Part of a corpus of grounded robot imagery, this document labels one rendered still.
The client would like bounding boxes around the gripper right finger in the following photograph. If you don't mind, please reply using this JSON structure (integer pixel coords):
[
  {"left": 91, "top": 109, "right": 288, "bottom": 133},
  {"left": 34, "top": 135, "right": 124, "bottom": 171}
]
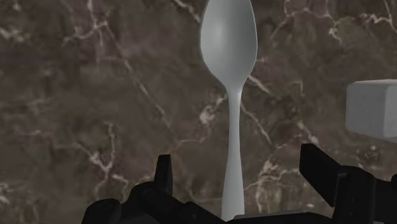
[{"left": 299, "top": 143, "right": 397, "bottom": 224}]

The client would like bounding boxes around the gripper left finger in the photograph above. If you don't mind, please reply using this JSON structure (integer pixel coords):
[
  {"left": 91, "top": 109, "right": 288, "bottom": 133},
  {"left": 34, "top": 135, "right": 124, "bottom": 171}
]
[{"left": 81, "top": 154, "right": 226, "bottom": 224}]

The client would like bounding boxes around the white rounded block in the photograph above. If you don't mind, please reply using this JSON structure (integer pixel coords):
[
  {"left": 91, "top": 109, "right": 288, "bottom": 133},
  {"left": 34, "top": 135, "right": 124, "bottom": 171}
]
[{"left": 345, "top": 79, "right": 397, "bottom": 143}]

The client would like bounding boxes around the white spoon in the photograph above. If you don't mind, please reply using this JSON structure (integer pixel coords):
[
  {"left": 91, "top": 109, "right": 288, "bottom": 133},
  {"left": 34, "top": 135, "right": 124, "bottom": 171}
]
[{"left": 200, "top": 0, "right": 258, "bottom": 221}]

